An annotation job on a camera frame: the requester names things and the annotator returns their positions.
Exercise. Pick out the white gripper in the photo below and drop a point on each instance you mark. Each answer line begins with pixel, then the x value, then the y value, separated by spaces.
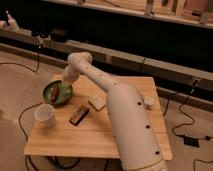
pixel 67 80

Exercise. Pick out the green ceramic bowl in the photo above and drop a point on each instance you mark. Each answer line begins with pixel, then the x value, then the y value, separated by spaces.
pixel 65 93

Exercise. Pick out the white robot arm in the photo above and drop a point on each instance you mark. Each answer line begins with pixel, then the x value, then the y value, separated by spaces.
pixel 134 136

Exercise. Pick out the brown sausage in bowl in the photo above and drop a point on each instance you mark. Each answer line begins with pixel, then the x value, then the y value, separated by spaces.
pixel 54 93

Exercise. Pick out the dark chocolate bar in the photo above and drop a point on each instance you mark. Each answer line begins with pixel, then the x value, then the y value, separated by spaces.
pixel 80 113

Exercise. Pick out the white plastic cup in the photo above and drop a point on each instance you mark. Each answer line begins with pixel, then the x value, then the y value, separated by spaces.
pixel 45 114

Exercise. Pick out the black device on ledge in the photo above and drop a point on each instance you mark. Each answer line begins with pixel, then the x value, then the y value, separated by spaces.
pixel 59 35

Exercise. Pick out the wooden table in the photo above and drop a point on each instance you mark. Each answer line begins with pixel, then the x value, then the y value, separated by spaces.
pixel 92 137

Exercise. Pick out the black power adapter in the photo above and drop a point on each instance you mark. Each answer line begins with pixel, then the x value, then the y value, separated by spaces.
pixel 191 141

